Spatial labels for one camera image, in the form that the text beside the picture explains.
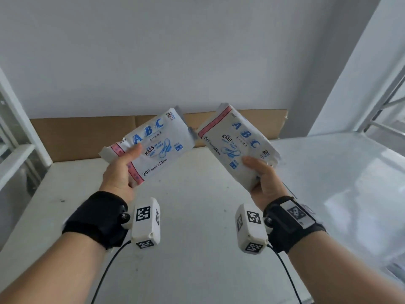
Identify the person's right hand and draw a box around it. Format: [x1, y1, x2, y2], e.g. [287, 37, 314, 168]
[242, 156, 290, 211]

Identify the person's left hand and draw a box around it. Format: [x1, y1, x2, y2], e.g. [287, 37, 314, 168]
[99, 144, 143, 206]

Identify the white metal shelf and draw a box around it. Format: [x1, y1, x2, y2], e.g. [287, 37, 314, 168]
[0, 68, 53, 190]
[0, 58, 405, 304]

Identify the person's left forearm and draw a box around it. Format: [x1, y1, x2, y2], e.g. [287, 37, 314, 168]
[0, 232, 107, 304]

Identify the person's right forearm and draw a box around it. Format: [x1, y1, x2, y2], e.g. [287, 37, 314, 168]
[288, 232, 405, 304]

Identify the white marker plate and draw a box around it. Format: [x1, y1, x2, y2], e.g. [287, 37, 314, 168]
[280, 199, 317, 228]

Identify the brown cardboard sheet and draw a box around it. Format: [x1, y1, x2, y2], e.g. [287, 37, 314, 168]
[30, 109, 289, 163]

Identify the black wrist strap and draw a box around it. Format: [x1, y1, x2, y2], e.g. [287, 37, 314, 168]
[263, 196, 327, 254]
[62, 190, 130, 250]

